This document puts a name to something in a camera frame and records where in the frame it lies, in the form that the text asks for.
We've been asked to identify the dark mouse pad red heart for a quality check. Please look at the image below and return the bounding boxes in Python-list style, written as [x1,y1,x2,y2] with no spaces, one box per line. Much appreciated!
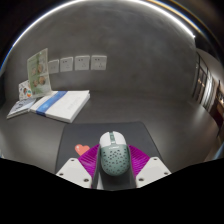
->
[54,120,164,175]

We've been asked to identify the green and white computer mouse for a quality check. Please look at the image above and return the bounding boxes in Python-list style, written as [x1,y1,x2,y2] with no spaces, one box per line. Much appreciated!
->
[98,130,131,177]

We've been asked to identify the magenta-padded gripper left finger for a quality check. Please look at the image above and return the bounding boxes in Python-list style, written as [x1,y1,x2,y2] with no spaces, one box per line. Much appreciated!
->
[55,143,102,190]

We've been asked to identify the green menu card stand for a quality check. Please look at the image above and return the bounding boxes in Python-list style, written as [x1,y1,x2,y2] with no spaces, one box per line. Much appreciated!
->
[26,47,53,99]

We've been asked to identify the black-framed glass partition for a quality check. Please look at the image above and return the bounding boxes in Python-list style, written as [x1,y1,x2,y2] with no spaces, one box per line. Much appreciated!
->
[190,49,224,138]

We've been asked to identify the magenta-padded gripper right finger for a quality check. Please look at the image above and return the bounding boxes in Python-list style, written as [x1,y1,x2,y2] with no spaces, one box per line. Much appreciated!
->
[127,143,172,189]

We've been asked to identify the white book with blue band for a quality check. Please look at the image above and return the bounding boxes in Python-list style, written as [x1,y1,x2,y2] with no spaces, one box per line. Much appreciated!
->
[29,89,91,124]

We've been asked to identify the grey striped booklet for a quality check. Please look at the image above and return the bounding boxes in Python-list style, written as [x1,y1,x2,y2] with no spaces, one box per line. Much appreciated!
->
[6,97,37,120]

